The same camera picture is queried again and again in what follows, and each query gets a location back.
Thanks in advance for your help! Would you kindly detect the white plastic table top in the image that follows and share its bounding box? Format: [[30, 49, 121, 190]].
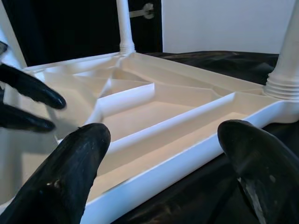
[[0, 51, 299, 224]]

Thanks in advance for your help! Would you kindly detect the black plastic table cover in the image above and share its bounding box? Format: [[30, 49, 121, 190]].
[[112, 50, 299, 224]]

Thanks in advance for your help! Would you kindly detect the black door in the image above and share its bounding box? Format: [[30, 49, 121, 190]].
[[3, 0, 163, 67]]

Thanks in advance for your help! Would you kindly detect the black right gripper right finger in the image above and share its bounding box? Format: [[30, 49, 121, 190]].
[[217, 119, 299, 224]]

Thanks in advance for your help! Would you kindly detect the white plastic table leg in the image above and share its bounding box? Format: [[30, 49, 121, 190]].
[[0, 9, 28, 70], [116, 0, 136, 55], [261, 0, 299, 103]]

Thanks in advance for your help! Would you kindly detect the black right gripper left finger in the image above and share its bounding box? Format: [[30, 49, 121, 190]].
[[0, 123, 112, 224]]

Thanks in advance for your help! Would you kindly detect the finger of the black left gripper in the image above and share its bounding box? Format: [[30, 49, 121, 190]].
[[0, 103, 57, 133], [0, 63, 67, 110]]

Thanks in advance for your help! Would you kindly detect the silver door lever handle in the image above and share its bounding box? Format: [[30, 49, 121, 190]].
[[129, 3, 155, 19]]

